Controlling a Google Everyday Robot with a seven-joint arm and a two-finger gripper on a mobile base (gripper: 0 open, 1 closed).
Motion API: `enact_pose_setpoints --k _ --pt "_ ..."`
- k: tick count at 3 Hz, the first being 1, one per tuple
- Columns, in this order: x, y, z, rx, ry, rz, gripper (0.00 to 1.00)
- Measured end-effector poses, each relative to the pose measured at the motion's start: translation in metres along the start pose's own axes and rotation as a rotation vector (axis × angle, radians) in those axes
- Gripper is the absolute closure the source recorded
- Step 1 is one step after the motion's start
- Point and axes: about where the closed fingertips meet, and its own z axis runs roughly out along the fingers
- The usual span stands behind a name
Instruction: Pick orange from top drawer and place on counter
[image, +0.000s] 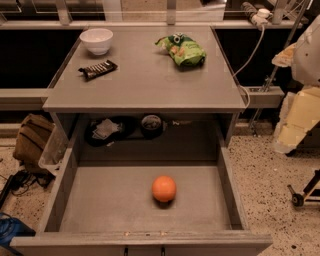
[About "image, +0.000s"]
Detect white power cable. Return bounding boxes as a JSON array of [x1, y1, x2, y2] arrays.
[[232, 23, 266, 109]]

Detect open grey top drawer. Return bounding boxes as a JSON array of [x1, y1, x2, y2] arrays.
[[9, 114, 274, 256]]

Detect green chip bag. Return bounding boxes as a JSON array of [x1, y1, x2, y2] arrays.
[[155, 33, 206, 67]]

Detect brown backpack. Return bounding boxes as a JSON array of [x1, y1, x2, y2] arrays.
[[13, 114, 54, 174]]

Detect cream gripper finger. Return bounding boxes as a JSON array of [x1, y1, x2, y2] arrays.
[[272, 43, 296, 68], [273, 86, 320, 154]]

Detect metal tripod pole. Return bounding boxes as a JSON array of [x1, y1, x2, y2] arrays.
[[248, 0, 313, 136]]

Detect orange fruit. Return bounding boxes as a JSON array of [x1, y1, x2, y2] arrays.
[[152, 176, 177, 202]]

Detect black cables on floor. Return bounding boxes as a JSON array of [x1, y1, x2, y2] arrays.
[[0, 169, 56, 209]]

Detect black bag with papers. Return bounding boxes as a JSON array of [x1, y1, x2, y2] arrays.
[[84, 116, 136, 147]]

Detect white power strip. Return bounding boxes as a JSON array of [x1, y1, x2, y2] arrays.
[[241, 2, 271, 30]]

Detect white ceramic bowl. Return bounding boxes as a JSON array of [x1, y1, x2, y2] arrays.
[[79, 28, 113, 55]]

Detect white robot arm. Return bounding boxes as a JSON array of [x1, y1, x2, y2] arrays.
[[272, 15, 320, 154]]

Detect clear plastic bin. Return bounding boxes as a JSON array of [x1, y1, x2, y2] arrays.
[[38, 127, 68, 176]]

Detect grey cabinet counter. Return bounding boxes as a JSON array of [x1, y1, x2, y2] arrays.
[[42, 24, 248, 148]]

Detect dark chocolate bar wrapper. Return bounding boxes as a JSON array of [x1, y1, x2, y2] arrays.
[[78, 60, 118, 80]]

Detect black wheeled stand base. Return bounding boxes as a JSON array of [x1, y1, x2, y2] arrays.
[[287, 170, 320, 207]]

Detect blue object on floor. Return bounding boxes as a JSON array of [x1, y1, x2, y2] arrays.
[[0, 213, 36, 256]]

